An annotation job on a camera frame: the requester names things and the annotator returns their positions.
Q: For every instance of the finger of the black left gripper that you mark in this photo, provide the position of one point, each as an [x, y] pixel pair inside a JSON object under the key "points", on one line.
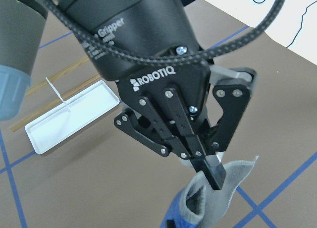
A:
{"points": [[232, 89]]}

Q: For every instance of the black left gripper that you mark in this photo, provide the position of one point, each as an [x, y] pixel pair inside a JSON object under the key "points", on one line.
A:
{"points": [[134, 42]]}

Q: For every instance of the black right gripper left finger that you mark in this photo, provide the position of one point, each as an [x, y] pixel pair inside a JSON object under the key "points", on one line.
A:
{"points": [[162, 121]]}

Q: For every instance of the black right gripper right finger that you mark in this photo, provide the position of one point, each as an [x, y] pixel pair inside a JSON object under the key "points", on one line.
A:
{"points": [[170, 224]]}

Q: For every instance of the blue microfiber towel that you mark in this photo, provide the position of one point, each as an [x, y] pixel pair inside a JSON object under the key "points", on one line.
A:
{"points": [[197, 205]]}

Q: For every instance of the front wooden rack bar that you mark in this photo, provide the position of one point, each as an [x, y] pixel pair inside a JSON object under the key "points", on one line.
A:
{"points": [[67, 95]]}

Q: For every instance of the wooden rack bar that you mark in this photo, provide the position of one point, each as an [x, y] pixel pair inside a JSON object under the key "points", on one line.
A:
{"points": [[67, 95], [57, 76]]}

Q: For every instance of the white rack base tray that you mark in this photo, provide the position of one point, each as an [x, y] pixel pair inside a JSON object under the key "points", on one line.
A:
{"points": [[64, 120]]}

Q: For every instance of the rear wooden rack bar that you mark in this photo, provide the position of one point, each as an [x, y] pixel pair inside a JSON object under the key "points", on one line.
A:
{"points": [[57, 76]]}

